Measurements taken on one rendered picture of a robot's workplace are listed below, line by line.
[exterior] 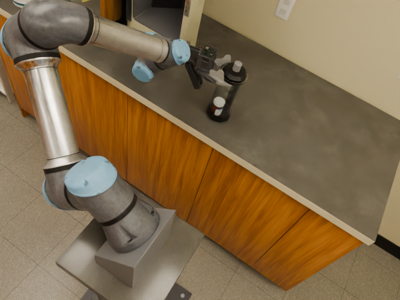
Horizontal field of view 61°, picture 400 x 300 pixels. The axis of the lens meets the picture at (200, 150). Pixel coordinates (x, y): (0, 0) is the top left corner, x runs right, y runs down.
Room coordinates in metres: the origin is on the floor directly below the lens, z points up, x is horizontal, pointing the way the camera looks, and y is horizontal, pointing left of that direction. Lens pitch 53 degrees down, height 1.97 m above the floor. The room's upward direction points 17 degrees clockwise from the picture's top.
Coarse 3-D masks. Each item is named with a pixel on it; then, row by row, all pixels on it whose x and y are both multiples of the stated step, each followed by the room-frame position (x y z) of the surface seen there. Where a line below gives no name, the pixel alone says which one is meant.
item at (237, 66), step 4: (228, 64) 0.99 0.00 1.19; (232, 64) 1.00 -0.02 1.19; (236, 64) 0.97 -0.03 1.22; (240, 64) 0.98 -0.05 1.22; (224, 68) 0.97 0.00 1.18; (228, 68) 0.97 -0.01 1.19; (232, 68) 0.98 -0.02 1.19; (236, 68) 0.97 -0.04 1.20; (240, 68) 0.99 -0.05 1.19; (244, 68) 1.00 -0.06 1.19; (224, 72) 0.96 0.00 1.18; (228, 72) 0.95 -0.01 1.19; (232, 72) 0.96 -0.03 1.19; (236, 72) 0.97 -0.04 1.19; (240, 72) 0.97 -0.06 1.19; (244, 72) 0.98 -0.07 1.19; (228, 76) 0.94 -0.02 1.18; (232, 76) 0.94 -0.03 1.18; (236, 76) 0.95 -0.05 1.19; (240, 76) 0.95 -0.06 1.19; (244, 76) 0.96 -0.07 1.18; (236, 80) 0.94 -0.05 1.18; (240, 80) 0.95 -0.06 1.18
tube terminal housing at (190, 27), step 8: (192, 0) 1.24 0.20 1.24; (200, 0) 1.30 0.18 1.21; (192, 8) 1.25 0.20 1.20; (200, 8) 1.31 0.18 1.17; (184, 16) 1.24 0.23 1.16; (192, 16) 1.26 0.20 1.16; (200, 16) 1.33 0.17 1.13; (128, 24) 1.33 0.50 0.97; (136, 24) 1.32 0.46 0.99; (184, 24) 1.24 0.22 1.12; (192, 24) 1.27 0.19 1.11; (184, 32) 1.24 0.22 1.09; (192, 32) 1.29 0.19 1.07; (192, 40) 1.30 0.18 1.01
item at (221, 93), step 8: (224, 64) 1.00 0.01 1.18; (232, 80) 0.93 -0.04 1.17; (216, 88) 0.96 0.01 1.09; (224, 88) 0.94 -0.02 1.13; (232, 88) 0.94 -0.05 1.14; (240, 88) 0.96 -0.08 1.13; (216, 96) 0.95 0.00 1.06; (224, 96) 0.93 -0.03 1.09; (232, 96) 0.94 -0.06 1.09; (216, 104) 0.94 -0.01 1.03; (224, 104) 0.93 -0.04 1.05; (232, 104) 0.95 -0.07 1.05; (216, 112) 0.93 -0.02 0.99; (224, 112) 0.94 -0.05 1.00
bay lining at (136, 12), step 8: (136, 0) 1.34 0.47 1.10; (144, 0) 1.40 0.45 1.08; (152, 0) 1.45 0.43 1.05; (160, 0) 1.47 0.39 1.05; (168, 0) 1.49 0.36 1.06; (176, 0) 1.50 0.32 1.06; (184, 0) 1.52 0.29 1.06; (136, 8) 1.34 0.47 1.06; (144, 8) 1.40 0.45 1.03; (184, 8) 1.51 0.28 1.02; (136, 16) 1.35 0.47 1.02
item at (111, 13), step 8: (64, 0) 1.11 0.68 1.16; (72, 0) 1.13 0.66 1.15; (80, 0) 1.16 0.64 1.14; (88, 0) 1.18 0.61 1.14; (96, 0) 1.21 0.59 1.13; (104, 0) 1.24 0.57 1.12; (112, 0) 1.26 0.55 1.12; (120, 0) 1.29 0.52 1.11; (96, 8) 1.21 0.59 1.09; (104, 8) 1.23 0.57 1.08; (112, 8) 1.26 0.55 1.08; (120, 8) 1.29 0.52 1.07; (104, 16) 1.23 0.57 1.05; (112, 16) 1.26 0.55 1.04; (120, 16) 1.29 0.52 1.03
